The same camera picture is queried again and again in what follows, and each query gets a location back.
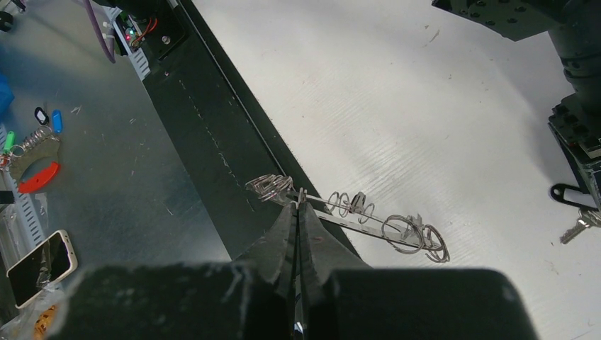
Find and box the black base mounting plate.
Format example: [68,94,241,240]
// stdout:
[144,1,317,258]

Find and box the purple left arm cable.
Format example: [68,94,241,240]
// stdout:
[83,0,118,64]

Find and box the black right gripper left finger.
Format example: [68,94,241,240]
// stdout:
[49,205,296,339]

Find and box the white smartphone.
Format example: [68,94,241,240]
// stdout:
[6,229,79,310]

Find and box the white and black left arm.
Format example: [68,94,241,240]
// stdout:
[431,0,600,210]

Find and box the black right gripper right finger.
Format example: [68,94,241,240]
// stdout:
[298,203,537,339]

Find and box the spare ring plate with tags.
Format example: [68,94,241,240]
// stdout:
[1,107,63,194]

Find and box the white slotted cable duct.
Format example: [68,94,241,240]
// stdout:
[113,24,150,81]

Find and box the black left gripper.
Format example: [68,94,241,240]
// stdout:
[549,94,600,209]

